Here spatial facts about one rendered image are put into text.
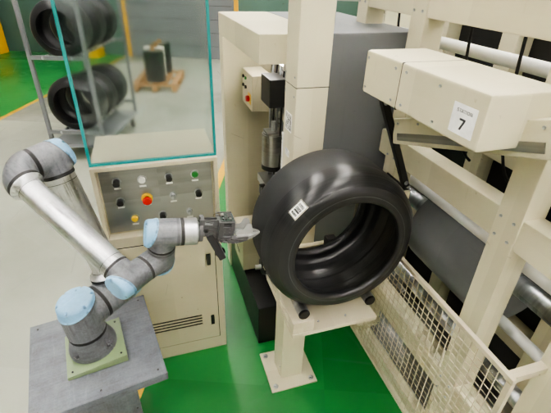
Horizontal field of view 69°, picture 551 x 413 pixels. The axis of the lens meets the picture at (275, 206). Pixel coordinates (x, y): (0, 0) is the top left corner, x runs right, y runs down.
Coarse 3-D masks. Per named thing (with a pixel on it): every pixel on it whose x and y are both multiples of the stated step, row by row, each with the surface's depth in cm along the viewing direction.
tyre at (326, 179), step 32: (320, 160) 138; (352, 160) 138; (288, 192) 132; (320, 192) 127; (352, 192) 128; (384, 192) 132; (256, 224) 145; (288, 224) 129; (352, 224) 174; (384, 224) 166; (288, 256) 133; (320, 256) 175; (352, 256) 174; (384, 256) 162; (288, 288) 141; (320, 288) 163; (352, 288) 153
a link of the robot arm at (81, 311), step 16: (80, 288) 161; (96, 288) 163; (64, 304) 155; (80, 304) 154; (96, 304) 159; (64, 320) 152; (80, 320) 153; (96, 320) 159; (80, 336) 157; (96, 336) 161
